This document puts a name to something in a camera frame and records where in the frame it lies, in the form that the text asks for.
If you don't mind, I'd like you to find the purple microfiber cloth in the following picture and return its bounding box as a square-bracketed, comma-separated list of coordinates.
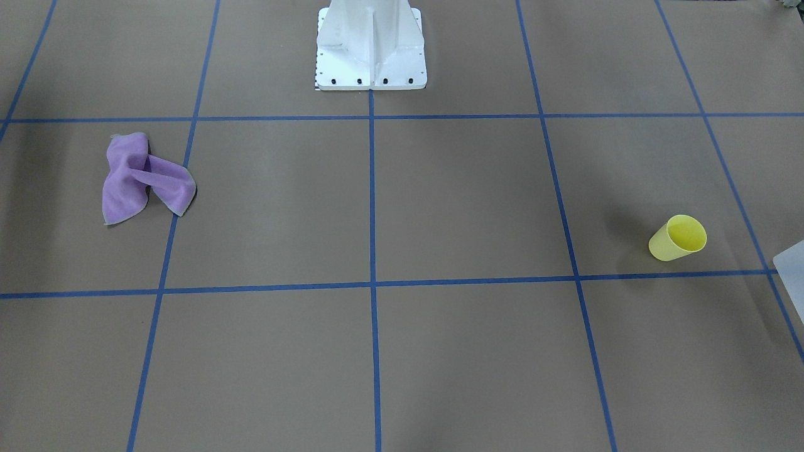
[102, 132, 197, 226]

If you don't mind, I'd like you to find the clear plastic storage box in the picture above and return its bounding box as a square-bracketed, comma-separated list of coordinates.
[773, 240, 803, 321]

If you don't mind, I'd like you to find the yellow plastic cup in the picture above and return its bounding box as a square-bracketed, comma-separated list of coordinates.
[648, 214, 707, 261]

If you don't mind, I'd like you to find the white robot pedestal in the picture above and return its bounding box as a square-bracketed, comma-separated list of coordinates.
[314, 1, 428, 91]

